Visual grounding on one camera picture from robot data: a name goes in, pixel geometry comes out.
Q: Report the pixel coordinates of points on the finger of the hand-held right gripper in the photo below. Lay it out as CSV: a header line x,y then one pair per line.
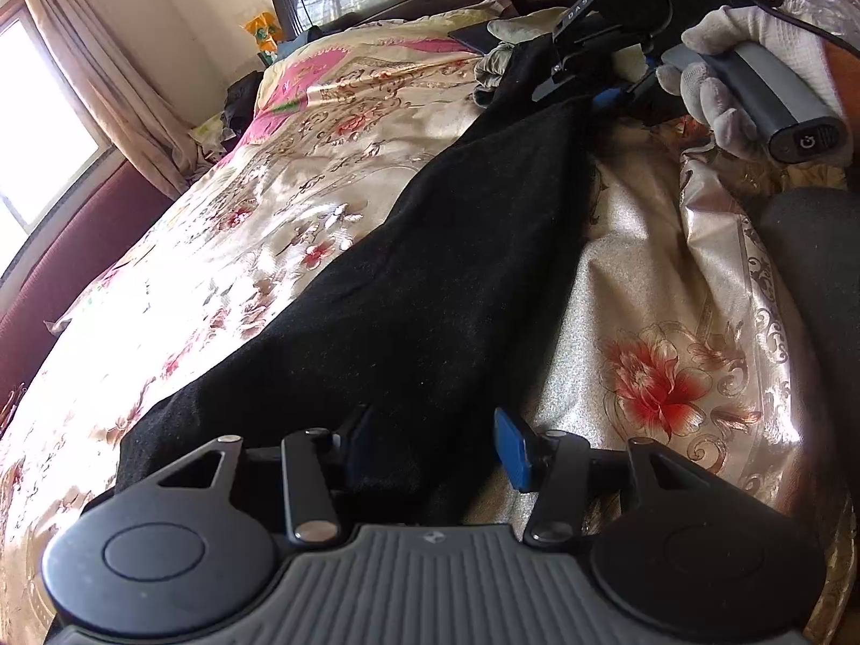
x,y
615,99
564,40

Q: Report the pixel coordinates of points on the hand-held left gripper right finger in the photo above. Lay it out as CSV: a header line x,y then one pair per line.
x,y
514,450

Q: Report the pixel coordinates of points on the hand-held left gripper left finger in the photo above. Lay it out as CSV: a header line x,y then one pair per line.
x,y
309,477

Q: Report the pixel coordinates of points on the black pants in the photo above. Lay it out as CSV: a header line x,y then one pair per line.
x,y
403,282

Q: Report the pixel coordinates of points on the person's right hand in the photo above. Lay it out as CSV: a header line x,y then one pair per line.
x,y
772,30

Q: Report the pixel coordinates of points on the grey-green folded clothes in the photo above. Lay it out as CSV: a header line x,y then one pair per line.
x,y
500,67

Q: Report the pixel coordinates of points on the dark blue folded garment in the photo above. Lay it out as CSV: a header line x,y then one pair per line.
x,y
480,37

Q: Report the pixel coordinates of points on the dark grey cloth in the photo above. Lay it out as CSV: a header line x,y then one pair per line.
x,y
813,269

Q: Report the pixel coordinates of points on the blue cloth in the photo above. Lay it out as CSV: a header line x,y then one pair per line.
x,y
304,41

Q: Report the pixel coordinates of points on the floral satin bedspread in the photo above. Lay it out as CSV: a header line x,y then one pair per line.
x,y
269,215

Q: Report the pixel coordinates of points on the yellow packet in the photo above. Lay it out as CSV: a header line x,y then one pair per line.
x,y
263,33

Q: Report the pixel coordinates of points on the maroon padded bench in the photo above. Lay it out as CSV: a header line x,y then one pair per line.
x,y
74,262

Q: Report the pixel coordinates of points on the dark clothes pile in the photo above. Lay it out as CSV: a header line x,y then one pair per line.
x,y
242,97

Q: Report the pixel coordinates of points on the light floral bag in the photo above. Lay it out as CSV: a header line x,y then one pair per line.
x,y
208,134

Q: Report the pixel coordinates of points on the bright window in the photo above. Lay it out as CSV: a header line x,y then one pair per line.
x,y
40,121

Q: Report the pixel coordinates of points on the beige curtain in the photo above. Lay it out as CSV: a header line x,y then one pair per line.
x,y
114,67

